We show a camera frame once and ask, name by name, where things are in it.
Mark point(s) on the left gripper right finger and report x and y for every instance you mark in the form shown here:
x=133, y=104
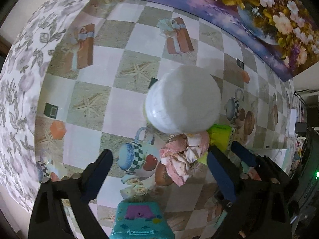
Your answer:
x=244, y=215

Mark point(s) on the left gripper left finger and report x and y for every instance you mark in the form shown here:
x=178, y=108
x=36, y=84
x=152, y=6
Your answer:
x=48, y=218

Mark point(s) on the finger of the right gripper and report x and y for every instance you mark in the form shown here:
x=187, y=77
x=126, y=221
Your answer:
x=244, y=154

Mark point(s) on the pink white scrunchie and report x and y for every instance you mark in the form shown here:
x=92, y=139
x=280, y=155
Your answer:
x=181, y=152

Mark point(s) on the green tissue pack upright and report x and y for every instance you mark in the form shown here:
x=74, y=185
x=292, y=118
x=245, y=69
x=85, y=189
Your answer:
x=220, y=136

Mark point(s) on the black power adapter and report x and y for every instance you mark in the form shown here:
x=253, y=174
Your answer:
x=301, y=127

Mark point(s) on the white power strip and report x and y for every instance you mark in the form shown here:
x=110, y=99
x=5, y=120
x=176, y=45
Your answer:
x=293, y=116

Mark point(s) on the teal plastic toy case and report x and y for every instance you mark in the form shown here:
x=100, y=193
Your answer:
x=140, y=220

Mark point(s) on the white pill bottle green label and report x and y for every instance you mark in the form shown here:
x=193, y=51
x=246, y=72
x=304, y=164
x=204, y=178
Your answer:
x=185, y=100

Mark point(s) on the patterned tablecloth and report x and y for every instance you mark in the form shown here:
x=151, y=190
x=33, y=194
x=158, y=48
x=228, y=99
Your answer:
x=76, y=79

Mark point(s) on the flower painting canvas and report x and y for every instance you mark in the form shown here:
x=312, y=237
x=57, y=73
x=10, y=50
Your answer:
x=282, y=33

